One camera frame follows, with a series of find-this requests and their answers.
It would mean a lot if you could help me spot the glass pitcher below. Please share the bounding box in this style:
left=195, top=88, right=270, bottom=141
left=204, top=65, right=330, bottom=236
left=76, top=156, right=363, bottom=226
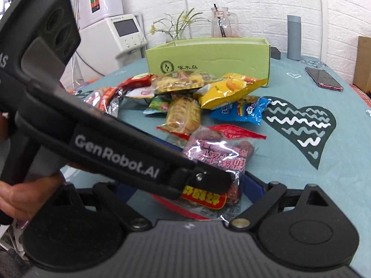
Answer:
left=210, top=4, right=240, bottom=38

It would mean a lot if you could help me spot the flat red snack packet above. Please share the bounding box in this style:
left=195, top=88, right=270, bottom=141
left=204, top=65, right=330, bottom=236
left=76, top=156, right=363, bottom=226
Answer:
left=207, top=124, right=267, bottom=141

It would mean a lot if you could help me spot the red sausage snack packet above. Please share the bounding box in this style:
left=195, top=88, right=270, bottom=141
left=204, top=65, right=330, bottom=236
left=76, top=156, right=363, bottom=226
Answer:
left=180, top=126, right=256, bottom=221

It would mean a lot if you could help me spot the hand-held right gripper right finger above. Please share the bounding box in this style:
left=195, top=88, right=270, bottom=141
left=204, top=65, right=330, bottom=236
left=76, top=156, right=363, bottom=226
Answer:
left=229, top=174, right=330, bottom=229

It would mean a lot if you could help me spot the clear round biscuit packet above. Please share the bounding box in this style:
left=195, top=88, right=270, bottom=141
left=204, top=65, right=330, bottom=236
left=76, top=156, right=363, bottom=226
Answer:
left=157, top=95, right=202, bottom=141

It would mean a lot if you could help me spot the white wall-mounted water purifier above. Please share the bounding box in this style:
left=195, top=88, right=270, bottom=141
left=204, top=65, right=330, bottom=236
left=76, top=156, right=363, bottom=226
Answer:
left=77, top=0, right=122, bottom=29

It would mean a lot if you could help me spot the pink white snack packet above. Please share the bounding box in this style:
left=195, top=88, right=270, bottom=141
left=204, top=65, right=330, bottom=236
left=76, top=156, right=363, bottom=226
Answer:
left=128, top=87, right=155, bottom=99

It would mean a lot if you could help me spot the grey bottle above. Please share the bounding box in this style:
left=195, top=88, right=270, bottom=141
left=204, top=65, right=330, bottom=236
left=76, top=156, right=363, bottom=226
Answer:
left=287, top=15, right=302, bottom=61

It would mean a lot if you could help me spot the person's left hand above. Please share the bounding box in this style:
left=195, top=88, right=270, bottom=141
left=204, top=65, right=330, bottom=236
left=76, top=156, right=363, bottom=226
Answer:
left=0, top=174, right=66, bottom=221

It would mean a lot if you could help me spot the green cardboard box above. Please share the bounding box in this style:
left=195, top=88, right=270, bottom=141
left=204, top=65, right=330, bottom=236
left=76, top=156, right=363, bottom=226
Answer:
left=145, top=37, right=271, bottom=89

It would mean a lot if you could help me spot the brown cardboard box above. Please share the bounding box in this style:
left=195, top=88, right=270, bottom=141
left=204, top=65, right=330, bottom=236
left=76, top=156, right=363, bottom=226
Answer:
left=353, top=36, right=371, bottom=90

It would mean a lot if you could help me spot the blue snack packet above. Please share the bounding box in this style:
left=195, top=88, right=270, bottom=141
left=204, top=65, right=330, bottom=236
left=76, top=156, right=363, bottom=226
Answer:
left=209, top=95, right=271, bottom=126

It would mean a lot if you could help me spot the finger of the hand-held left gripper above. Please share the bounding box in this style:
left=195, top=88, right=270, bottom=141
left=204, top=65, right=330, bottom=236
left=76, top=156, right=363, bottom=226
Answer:
left=171, top=166, right=234, bottom=199

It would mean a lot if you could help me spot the silver red snack packet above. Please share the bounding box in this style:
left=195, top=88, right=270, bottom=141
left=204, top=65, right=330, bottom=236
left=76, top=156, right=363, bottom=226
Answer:
left=71, top=87, right=121, bottom=118

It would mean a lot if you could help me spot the white machine with screen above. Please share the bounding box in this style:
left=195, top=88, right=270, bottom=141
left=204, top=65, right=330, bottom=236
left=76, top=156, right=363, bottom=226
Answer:
left=80, top=14, right=148, bottom=82

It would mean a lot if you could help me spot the yellow egg-print snack packet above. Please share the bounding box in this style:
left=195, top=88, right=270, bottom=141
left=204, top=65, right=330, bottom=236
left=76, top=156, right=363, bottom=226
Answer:
left=194, top=72, right=269, bottom=110

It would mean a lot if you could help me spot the flowering plant in glass vase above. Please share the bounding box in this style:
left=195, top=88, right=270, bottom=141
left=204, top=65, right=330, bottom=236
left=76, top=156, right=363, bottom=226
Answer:
left=148, top=10, right=209, bottom=43

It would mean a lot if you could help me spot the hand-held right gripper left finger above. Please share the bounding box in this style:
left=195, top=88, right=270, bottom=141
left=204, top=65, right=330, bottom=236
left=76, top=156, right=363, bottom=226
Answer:
left=55, top=180, right=153, bottom=229

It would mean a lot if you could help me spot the red orange snack packet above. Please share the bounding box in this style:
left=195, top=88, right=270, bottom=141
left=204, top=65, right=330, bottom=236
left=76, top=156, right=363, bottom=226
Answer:
left=116, top=74, right=157, bottom=92

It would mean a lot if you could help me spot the small green snack packet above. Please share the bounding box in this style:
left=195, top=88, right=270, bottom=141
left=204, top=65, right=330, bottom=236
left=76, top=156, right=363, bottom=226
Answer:
left=143, top=96, right=171, bottom=115

